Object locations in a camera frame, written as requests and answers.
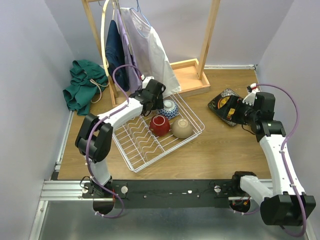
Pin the blue wire hanger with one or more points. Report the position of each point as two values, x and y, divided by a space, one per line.
139 15

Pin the black floral square plate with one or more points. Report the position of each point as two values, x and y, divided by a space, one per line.
220 112

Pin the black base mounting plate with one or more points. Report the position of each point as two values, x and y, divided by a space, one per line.
161 194

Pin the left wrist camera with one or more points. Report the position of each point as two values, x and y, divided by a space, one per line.
146 80

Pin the aluminium frame rail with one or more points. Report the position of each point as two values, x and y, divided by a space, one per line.
55 190

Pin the navy blue garment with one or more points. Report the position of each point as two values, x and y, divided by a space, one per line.
114 54

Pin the blue white patterned bowl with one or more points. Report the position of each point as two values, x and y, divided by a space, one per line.
169 110

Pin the white t-shirt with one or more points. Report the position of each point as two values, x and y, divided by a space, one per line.
149 53

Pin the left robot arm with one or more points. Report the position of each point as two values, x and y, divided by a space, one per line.
95 135

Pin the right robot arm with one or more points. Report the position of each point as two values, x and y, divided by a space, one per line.
287 203

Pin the green hoodie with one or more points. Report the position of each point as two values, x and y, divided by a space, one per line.
88 81

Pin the wooden clothes rack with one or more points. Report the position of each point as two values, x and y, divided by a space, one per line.
190 73

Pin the amber glass plate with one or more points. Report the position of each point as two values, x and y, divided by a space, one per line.
223 101

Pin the white wire dish rack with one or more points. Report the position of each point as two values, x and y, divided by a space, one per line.
140 148

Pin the beige ceramic bowl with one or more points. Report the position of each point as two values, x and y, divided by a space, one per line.
181 128

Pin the lavender shirt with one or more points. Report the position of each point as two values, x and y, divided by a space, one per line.
134 77

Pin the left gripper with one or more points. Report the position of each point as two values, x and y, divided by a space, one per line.
152 107

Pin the red bowl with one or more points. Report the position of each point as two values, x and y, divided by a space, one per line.
159 125

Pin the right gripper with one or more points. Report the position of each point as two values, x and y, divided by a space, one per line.
236 103

